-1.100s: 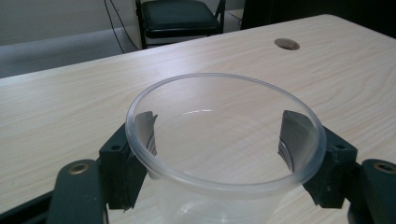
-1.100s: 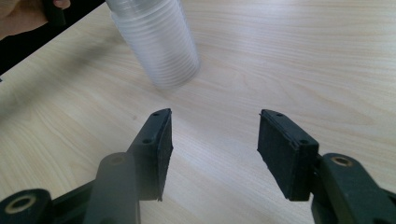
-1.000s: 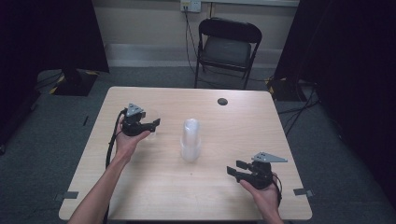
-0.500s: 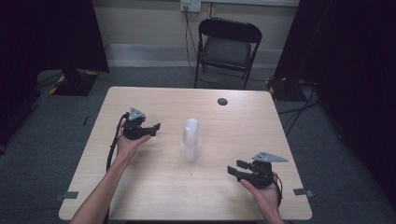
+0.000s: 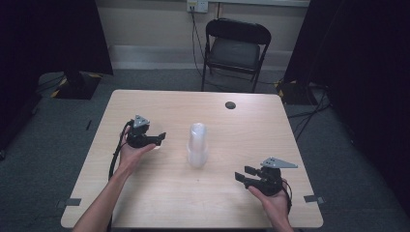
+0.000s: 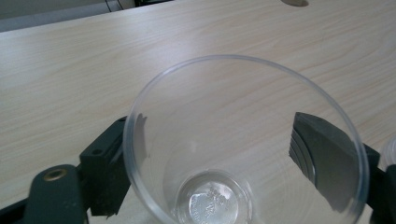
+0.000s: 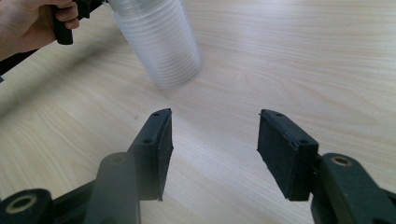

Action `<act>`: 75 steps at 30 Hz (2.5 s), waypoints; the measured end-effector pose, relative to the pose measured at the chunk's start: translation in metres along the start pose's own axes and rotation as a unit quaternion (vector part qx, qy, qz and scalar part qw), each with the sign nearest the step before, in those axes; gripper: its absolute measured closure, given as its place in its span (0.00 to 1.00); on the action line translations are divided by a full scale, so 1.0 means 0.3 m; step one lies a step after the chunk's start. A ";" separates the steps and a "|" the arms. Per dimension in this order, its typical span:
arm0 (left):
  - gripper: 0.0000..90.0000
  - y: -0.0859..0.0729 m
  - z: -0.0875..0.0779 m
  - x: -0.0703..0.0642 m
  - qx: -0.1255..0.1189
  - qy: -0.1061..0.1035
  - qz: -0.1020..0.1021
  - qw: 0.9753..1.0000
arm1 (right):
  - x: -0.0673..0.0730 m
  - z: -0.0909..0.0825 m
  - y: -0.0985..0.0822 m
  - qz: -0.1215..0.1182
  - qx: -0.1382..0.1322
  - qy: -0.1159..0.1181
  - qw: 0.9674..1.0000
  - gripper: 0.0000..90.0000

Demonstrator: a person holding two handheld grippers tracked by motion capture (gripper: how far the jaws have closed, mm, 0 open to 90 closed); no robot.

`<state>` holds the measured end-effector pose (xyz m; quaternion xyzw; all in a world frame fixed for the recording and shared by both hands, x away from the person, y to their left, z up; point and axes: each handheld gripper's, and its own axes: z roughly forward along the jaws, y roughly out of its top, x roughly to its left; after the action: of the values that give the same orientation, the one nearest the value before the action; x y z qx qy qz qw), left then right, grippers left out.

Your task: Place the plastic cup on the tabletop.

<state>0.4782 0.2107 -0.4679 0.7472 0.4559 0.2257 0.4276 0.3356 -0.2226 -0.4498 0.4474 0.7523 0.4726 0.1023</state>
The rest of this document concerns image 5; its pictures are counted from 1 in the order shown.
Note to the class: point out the black stand base yellow tape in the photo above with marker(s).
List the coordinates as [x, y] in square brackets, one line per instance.
[295, 93]
[77, 85]

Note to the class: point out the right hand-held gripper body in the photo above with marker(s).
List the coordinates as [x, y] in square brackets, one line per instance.
[269, 180]

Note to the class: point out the black folding chair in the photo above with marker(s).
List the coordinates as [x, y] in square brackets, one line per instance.
[235, 51]

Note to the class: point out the black curtain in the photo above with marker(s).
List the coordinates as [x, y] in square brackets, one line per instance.
[364, 80]
[38, 48]

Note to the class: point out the person's left hand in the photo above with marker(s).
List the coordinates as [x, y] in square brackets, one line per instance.
[130, 158]

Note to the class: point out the grey tape strip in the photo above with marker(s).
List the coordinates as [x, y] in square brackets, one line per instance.
[314, 199]
[69, 202]

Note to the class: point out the person's right hand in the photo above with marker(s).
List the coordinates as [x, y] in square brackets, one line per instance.
[274, 204]

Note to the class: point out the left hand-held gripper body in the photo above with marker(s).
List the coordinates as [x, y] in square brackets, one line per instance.
[138, 135]

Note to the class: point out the stack of clear plastic cups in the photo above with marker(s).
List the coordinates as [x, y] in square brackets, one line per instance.
[197, 145]

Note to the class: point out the black round table grommet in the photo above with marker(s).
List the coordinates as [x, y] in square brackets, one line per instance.
[230, 105]

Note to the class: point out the white wall socket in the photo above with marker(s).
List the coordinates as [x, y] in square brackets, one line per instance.
[197, 5]

